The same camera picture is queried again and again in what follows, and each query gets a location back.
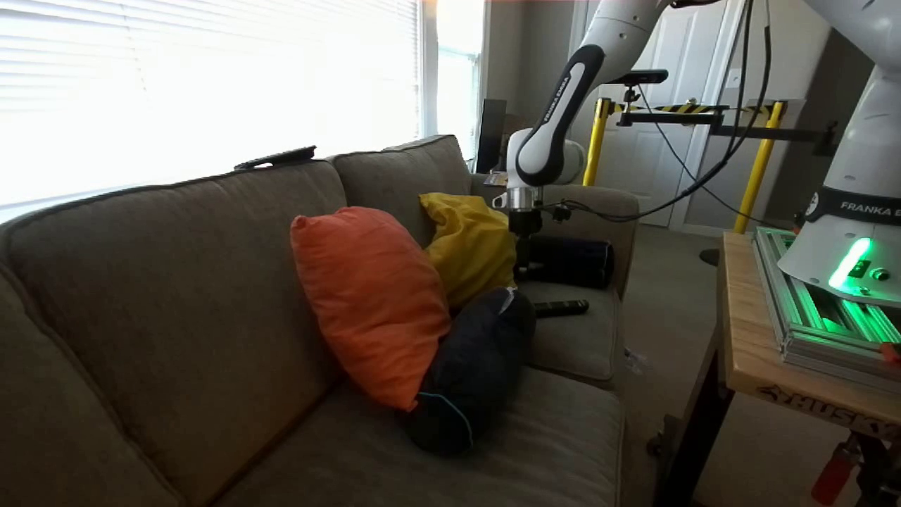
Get black remote control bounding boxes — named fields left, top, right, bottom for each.
left=530, top=296, right=591, bottom=321

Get yellow pillow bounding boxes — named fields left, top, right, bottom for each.
left=418, top=187, right=521, bottom=308

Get flat black device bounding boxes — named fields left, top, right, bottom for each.
left=235, top=142, right=318, bottom=173

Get red clamp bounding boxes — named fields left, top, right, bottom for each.
left=808, top=434, right=868, bottom=507

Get white window blinds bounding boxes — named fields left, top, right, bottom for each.
left=0, top=0, right=426, bottom=223

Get yellow black camera stand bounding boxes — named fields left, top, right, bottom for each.
left=580, top=92, right=842, bottom=237

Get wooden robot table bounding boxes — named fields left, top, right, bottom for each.
left=657, top=227, right=901, bottom=507

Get grey fabric sofa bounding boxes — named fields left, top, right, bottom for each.
left=0, top=131, right=642, bottom=507

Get black cylinder speaker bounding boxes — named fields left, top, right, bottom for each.
left=515, top=237, right=616, bottom=293

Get black stereo camera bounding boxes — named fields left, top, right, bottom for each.
left=608, top=63, right=673, bottom=90

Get dark navy sausage pillow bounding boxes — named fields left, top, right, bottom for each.
left=402, top=282, right=540, bottom=461

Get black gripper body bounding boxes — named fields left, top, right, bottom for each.
left=504, top=182, right=552, bottom=248

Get green-lit electronic device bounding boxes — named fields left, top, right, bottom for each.
left=754, top=223, right=901, bottom=376

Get tall black speaker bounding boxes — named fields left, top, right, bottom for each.
left=475, top=96, right=511, bottom=177

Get orange square pillow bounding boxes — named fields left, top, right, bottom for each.
left=288, top=204, right=457, bottom=417

